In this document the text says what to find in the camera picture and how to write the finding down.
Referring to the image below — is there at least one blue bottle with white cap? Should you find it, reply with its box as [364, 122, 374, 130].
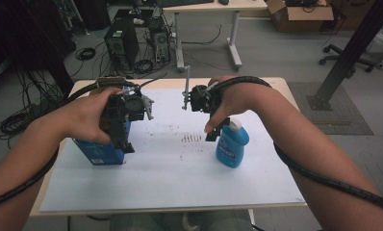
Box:
[215, 116, 250, 169]

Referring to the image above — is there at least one coiled black cable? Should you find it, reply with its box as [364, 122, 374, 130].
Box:
[134, 59, 155, 75]
[75, 46, 97, 62]

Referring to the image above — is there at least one thin black floor cable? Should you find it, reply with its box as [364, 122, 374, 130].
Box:
[181, 23, 223, 46]

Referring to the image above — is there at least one black computer tower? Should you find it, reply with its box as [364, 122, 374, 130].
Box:
[103, 17, 140, 72]

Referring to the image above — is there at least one black keyboard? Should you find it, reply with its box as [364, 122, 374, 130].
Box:
[157, 0, 215, 8]

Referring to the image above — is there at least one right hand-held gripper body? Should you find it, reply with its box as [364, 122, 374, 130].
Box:
[181, 65, 223, 114]

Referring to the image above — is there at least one person's right hand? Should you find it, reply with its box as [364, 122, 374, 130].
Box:
[203, 75, 277, 134]

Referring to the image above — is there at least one white table mat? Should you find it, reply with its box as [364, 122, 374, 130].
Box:
[38, 88, 306, 214]

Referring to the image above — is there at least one right gripper black sleeved cable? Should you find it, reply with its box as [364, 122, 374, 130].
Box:
[207, 75, 383, 217]

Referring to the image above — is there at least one black metal post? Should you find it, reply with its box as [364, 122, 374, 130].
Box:
[306, 0, 383, 112]

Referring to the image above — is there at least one grey floor mat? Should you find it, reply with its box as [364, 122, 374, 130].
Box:
[287, 81, 374, 136]

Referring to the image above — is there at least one open cardboard box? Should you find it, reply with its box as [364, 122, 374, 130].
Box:
[265, 0, 335, 34]

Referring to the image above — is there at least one grey computer tower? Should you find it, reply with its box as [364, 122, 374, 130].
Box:
[148, 15, 172, 64]

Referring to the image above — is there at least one dark curtain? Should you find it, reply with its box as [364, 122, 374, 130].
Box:
[0, 0, 77, 97]

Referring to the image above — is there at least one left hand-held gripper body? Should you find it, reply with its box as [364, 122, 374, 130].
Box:
[100, 84, 156, 129]

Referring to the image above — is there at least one blue carton box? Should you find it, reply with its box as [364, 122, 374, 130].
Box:
[72, 76, 133, 167]

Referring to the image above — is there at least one person's left hand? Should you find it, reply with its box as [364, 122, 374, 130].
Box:
[53, 86, 123, 144]

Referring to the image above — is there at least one bundle of black floor cables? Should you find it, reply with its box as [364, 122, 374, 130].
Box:
[0, 68, 67, 143]

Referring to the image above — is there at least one left gripper black sleeved cable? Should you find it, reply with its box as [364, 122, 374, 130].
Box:
[0, 80, 140, 211]

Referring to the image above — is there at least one gripper black sleeved cable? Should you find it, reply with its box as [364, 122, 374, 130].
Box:
[0, 80, 140, 211]
[207, 75, 383, 217]

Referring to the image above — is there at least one white desk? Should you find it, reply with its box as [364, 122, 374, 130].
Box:
[162, 0, 269, 73]

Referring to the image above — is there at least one black office chair base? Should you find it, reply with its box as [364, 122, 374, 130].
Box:
[319, 43, 376, 73]

